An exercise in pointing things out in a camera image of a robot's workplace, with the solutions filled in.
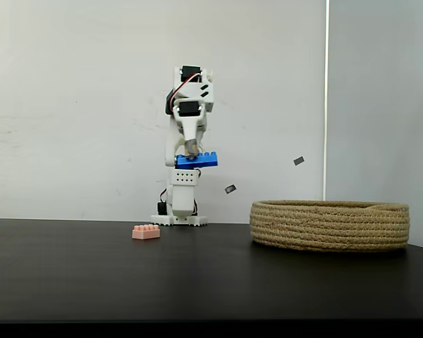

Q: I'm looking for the blue lego block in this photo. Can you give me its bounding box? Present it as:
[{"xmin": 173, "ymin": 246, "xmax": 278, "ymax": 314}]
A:
[{"xmin": 175, "ymin": 151, "xmax": 220, "ymax": 169}]

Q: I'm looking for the pink lego block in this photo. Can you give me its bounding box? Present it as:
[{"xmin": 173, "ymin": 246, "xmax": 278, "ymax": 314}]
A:
[{"xmin": 132, "ymin": 224, "xmax": 161, "ymax": 241}]

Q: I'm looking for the red white servo cable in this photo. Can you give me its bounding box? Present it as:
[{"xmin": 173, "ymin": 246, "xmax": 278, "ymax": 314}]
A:
[{"xmin": 171, "ymin": 73, "xmax": 203, "ymax": 104}]

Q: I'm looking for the woven rope basket tray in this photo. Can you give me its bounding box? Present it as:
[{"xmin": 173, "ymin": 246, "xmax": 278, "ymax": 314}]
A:
[{"xmin": 250, "ymin": 199, "xmax": 410, "ymax": 253}]

